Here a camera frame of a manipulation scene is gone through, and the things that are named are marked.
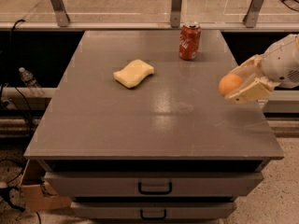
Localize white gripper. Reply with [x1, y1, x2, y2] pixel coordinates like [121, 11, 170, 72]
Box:
[223, 34, 299, 105]

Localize orange fruit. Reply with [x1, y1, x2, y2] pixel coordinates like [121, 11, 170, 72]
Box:
[219, 74, 243, 96]

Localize red coke can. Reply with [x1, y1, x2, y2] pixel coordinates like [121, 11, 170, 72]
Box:
[179, 21, 201, 61]

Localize yellow sponge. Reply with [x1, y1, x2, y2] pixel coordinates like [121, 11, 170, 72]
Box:
[113, 60, 154, 89]

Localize grey drawer cabinet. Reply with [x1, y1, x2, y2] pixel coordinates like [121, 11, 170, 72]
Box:
[25, 30, 283, 224]

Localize lower grey drawer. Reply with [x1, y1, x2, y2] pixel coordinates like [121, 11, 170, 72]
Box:
[71, 202, 236, 221]

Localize grey drawer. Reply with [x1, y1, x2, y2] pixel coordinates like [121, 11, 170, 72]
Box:
[71, 202, 236, 221]
[45, 172, 263, 197]

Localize upper grey drawer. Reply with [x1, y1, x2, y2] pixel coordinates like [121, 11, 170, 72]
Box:
[45, 172, 263, 197]

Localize clear plastic water bottle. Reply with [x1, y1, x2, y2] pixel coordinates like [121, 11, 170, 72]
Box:
[19, 67, 44, 97]

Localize cardboard box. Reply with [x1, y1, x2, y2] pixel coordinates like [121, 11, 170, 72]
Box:
[21, 161, 71, 212]

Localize right metal bracket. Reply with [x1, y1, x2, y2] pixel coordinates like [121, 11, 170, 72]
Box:
[243, 0, 264, 28]

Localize metal bracket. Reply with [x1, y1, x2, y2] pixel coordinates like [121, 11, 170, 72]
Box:
[170, 0, 182, 28]
[50, 0, 70, 27]
[243, 0, 264, 28]

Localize middle metal bracket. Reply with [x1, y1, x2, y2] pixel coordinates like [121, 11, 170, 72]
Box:
[170, 0, 182, 28]

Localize left metal bracket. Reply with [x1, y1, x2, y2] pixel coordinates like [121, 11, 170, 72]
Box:
[50, 0, 70, 27]

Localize black cable left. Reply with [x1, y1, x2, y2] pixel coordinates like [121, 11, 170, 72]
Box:
[0, 18, 36, 135]

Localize black cable on floor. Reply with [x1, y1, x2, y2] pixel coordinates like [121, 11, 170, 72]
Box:
[0, 159, 42, 224]

